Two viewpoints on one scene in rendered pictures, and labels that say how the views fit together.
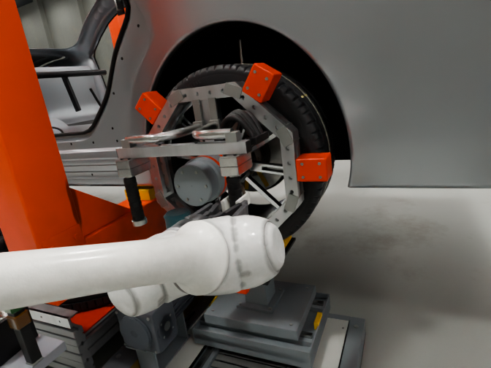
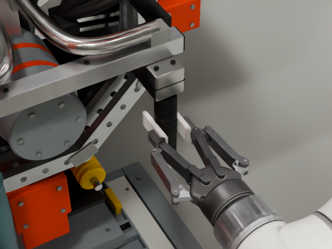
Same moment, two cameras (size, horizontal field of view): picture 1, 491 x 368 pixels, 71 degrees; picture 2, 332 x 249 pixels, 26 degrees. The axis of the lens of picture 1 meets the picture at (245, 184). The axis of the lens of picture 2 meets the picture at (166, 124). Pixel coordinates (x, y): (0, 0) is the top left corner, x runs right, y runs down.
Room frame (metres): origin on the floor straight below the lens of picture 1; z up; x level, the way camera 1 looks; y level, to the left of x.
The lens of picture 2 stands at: (0.38, 0.69, 1.63)
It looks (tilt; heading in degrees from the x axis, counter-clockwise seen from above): 45 degrees down; 304
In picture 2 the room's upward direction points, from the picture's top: straight up
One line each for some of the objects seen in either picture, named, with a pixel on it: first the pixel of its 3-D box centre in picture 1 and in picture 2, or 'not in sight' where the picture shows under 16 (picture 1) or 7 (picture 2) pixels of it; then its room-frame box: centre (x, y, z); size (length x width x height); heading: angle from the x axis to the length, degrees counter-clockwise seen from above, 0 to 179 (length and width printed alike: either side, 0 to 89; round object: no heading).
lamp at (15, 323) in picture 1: (19, 318); not in sight; (0.82, 0.65, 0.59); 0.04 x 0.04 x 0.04; 64
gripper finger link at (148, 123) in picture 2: (228, 201); (154, 131); (0.84, 0.05, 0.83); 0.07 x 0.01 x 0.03; 154
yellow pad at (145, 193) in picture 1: (147, 190); not in sight; (1.52, 0.45, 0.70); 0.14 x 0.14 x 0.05; 64
